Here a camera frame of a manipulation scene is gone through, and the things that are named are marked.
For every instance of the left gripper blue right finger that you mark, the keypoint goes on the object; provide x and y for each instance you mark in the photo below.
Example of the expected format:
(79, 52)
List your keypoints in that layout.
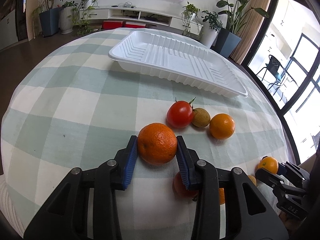
(186, 159)

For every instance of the smooth orange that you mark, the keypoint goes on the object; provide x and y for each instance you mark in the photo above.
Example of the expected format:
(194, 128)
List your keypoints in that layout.
(222, 126)
(270, 164)

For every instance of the left red storage box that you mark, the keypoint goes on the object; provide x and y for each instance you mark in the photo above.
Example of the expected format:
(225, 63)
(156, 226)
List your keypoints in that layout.
(109, 25)

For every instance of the bushy plant white pot right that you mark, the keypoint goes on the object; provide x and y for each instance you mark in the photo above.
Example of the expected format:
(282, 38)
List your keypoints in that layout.
(211, 28)

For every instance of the tall plant blue pot left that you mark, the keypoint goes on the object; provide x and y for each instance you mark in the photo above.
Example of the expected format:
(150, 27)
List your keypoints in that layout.
(49, 19)

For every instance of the large leaf plant blue pot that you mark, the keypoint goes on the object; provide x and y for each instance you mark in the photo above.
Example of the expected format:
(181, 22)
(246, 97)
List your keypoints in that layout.
(228, 38)

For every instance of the green checkered tablecloth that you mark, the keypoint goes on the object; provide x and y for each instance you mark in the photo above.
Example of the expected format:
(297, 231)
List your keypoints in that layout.
(78, 107)

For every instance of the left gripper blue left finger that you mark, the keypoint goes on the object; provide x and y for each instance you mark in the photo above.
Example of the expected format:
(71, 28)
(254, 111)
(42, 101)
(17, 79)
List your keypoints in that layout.
(126, 160)

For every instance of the plant in white ribbed pot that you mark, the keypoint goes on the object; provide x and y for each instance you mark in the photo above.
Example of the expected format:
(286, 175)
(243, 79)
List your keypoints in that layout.
(66, 17)

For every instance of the trailing plant on cabinet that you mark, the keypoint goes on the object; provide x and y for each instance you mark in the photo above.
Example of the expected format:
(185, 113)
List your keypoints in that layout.
(189, 18)
(81, 16)

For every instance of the beige curtain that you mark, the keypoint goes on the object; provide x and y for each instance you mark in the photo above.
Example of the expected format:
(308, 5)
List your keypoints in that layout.
(250, 30)

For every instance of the white plastic tray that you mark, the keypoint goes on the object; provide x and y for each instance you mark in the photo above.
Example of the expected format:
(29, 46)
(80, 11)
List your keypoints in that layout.
(168, 58)

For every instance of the right red storage box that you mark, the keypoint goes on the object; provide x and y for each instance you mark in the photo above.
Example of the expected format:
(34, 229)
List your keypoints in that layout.
(135, 25)

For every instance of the brown-green longan fruit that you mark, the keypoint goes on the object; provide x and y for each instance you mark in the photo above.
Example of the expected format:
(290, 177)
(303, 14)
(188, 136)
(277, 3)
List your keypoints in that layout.
(201, 118)

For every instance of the large textured orange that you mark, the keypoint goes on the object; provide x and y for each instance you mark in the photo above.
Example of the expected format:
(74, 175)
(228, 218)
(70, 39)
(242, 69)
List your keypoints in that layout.
(156, 144)

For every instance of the trailing plant on cabinet left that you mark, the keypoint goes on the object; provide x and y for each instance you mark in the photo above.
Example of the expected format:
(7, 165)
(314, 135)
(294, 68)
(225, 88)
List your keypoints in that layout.
(81, 16)

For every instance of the red storage box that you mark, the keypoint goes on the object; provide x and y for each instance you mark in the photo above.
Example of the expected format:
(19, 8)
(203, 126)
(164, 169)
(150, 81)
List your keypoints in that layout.
(135, 25)
(109, 25)

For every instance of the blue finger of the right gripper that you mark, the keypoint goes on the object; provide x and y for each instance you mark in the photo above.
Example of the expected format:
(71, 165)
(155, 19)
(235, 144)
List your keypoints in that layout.
(272, 180)
(290, 171)

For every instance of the black balcony chair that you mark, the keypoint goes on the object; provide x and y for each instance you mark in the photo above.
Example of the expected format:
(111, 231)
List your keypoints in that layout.
(275, 68)

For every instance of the white tv cabinet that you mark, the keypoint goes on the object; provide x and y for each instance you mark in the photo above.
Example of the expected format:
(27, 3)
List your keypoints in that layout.
(153, 19)

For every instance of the red tomato with stem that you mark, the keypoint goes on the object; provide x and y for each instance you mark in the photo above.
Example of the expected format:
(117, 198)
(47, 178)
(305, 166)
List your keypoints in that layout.
(180, 114)

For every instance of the trailing plant on cabinet right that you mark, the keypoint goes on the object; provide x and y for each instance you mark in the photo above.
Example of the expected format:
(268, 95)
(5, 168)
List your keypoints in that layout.
(189, 18)

